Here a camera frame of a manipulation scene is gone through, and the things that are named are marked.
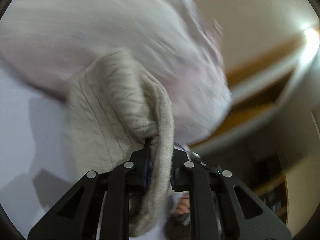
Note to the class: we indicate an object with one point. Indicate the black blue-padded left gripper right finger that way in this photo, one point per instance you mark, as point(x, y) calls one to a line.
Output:
point(222, 206)

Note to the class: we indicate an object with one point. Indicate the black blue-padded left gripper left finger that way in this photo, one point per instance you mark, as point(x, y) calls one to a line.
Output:
point(97, 206)

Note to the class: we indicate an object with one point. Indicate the beige cable-knit sweater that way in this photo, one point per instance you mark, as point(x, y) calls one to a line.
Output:
point(114, 105)

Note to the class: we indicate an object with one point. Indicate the person's hand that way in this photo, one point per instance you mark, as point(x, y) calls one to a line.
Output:
point(183, 206)

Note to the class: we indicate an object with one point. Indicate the lavender bed sheet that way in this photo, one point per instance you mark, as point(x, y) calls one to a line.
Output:
point(37, 168)

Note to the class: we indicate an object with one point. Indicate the wooden headboard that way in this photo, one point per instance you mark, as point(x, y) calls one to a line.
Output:
point(257, 86)

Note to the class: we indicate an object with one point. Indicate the pink floral pillow left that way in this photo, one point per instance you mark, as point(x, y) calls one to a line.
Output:
point(48, 41)

